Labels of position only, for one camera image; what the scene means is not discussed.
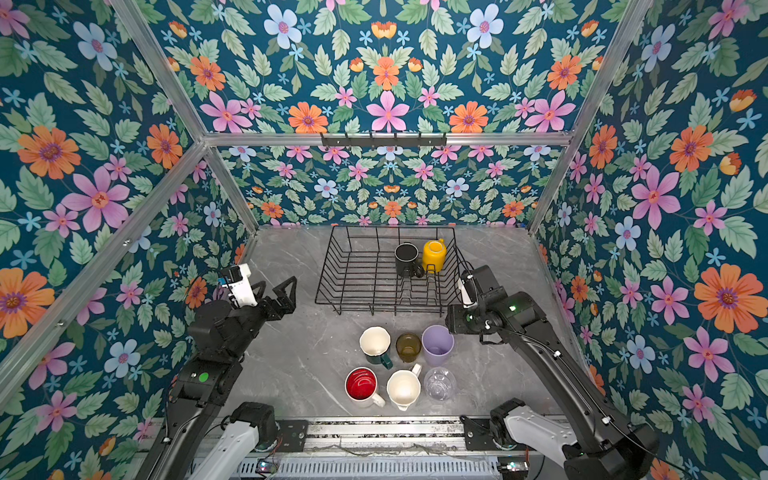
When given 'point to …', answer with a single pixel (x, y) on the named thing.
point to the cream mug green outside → (375, 343)
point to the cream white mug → (404, 387)
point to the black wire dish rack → (392, 268)
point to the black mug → (405, 255)
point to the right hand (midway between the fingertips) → (455, 319)
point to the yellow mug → (434, 253)
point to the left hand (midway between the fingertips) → (282, 274)
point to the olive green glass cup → (408, 347)
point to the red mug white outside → (361, 387)
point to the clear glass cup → (440, 383)
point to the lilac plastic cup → (437, 343)
